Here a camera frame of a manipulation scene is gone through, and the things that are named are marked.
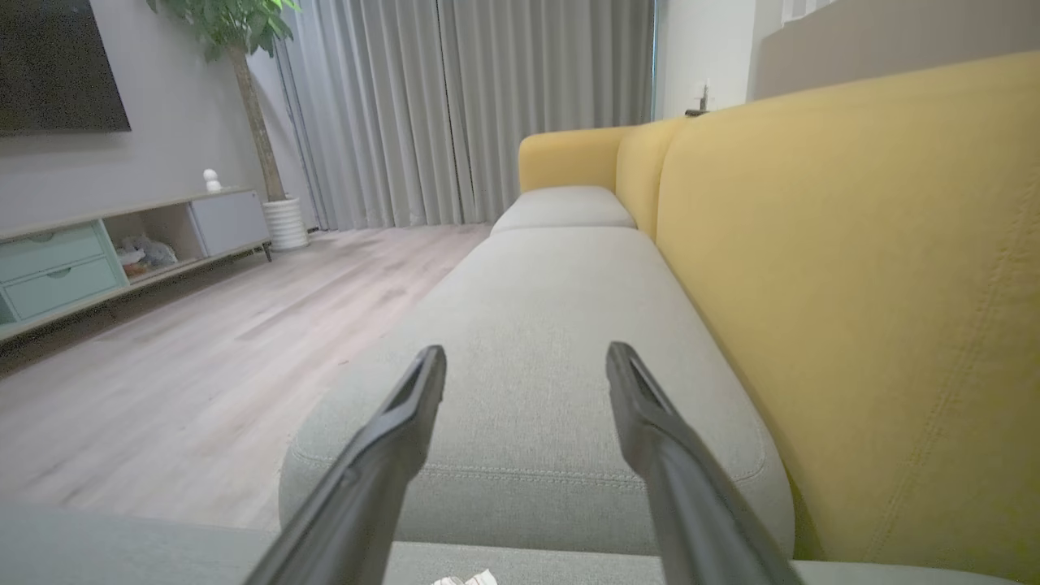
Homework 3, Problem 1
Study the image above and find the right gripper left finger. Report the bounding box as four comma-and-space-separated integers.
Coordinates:
244, 344, 448, 585

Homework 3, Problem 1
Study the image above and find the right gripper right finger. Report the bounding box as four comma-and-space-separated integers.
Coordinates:
605, 341, 805, 585

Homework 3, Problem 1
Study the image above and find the white ribbed plant pot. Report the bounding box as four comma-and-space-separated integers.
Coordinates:
262, 197, 310, 251

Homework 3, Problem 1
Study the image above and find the wide yellow sofa back cushion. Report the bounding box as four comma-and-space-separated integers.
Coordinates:
654, 50, 1040, 585

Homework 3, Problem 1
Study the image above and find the white cabinet door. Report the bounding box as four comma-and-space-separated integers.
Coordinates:
191, 191, 270, 258

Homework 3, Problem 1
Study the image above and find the clutter in cabinet shelf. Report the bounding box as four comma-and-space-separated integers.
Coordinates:
114, 234, 179, 280

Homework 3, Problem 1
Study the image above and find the small grey sofa seat cushion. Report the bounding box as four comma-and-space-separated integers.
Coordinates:
490, 185, 637, 236

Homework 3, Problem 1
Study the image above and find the long wooden TV cabinet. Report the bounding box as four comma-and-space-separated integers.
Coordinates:
0, 187, 273, 342

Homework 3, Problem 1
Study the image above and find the narrow yellow sofa back cushion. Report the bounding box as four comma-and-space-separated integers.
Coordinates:
615, 116, 690, 242

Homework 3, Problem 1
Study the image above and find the deep mint cabinet drawer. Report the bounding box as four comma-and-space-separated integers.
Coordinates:
0, 256, 124, 323

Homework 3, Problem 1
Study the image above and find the grey pleated curtain panel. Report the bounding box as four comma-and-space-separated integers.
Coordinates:
439, 0, 657, 227
272, 0, 456, 232

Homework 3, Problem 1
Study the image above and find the yellow sofa armrest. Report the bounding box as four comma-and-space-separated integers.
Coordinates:
518, 124, 636, 194

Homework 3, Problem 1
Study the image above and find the shallow mint cabinet drawer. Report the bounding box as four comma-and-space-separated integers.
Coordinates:
0, 223, 108, 283

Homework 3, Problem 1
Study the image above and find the green potted tree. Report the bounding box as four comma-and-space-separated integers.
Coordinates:
146, 0, 301, 204

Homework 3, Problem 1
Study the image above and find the black wall television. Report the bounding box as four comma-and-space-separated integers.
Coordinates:
0, 0, 132, 137

